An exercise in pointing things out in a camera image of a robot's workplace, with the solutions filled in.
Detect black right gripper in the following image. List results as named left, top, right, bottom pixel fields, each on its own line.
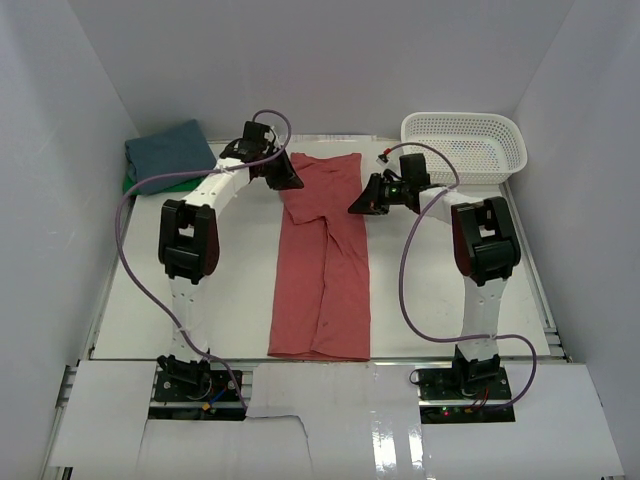
left=348, top=173, right=410, bottom=216

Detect red t shirt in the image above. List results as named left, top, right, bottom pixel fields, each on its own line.
left=267, top=153, right=371, bottom=361

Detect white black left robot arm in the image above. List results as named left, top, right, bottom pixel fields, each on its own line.
left=158, top=120, right=304, bottom=400

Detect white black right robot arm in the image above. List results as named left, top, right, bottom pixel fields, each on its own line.
left=348, top=154, right=521, bottom=399

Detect folded blue t shirt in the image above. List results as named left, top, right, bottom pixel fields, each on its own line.
left=122, top=119, right=217, bottom=192

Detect white perforated plastic basket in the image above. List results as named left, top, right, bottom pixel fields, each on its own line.
left=400, top=112, right=528, bottom=185

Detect folded green t shirt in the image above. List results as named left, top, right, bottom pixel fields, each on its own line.
left=132, top=177, right=204, bottom=196

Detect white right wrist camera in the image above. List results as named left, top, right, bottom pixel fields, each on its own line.
left=376, top=149, right=392, bottom=169

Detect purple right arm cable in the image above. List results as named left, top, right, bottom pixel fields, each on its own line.
left=382, top=142, right=539, bottom=414

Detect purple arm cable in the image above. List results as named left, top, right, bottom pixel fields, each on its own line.
left=382, top=142, right=539, bottom=414
left=114, top=109, right=296, bottom=411

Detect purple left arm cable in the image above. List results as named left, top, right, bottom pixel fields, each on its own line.
left=114, top=109, right=296, bottom=411

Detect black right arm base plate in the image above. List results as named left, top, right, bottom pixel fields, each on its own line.
left=409, top=367, right=516, bottom=425

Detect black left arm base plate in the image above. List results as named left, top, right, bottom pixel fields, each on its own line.
left=148, top=370, right=246, bottom=422

